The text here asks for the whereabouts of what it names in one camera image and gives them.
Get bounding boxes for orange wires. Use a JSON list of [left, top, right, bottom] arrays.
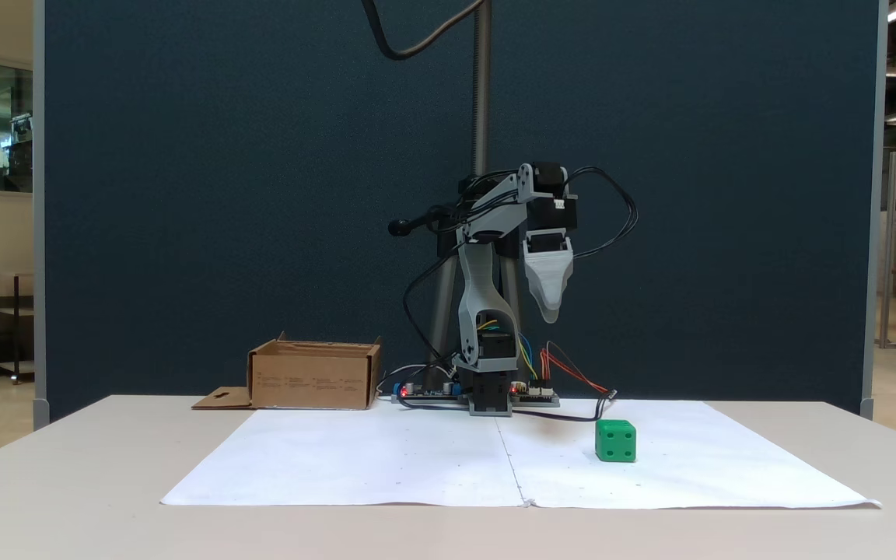
[[540, 342, 611, 394]]

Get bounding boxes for black elbow servo wires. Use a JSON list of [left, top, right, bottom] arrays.
[[403, 257, 466, 376]]

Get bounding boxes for blue power circuit board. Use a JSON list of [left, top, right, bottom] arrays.
[[391, 380, 466, 404]]

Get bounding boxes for thick black hanging cable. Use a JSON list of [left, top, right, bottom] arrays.
[[361, 0, 488, 61]]

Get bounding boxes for green dice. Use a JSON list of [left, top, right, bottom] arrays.
[[595, 419, 638, 464]]

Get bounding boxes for dark blue partition panel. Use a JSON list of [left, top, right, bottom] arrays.
[[33, 0, 888, 429]]

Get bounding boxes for metal camera stand, black clamp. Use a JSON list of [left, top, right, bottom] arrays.
[[388, 0, 527, 382]]

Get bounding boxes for motor controller circuit board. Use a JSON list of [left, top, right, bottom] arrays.
[[512, 383, 561, 408]]

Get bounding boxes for black wrist servo wires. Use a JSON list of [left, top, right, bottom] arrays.
[[563, 166, 640, 261]]

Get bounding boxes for black shelf cart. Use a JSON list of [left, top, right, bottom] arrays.
[[0, 272, 35, 385]]

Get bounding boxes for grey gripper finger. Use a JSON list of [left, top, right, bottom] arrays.
[[525, 257, 574, 325]]

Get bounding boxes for black power cable with connector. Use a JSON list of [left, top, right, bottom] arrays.
[[510, 389, 618, 423]]

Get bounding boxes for brown cardboard box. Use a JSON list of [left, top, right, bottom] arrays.
[[191, 332, 383, 411]]

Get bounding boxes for framed wall window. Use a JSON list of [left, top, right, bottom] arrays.
[[0, 53, 34, 201]]

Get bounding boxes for white paper sheet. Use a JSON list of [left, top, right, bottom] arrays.
[[160, 401, 882, 510]]

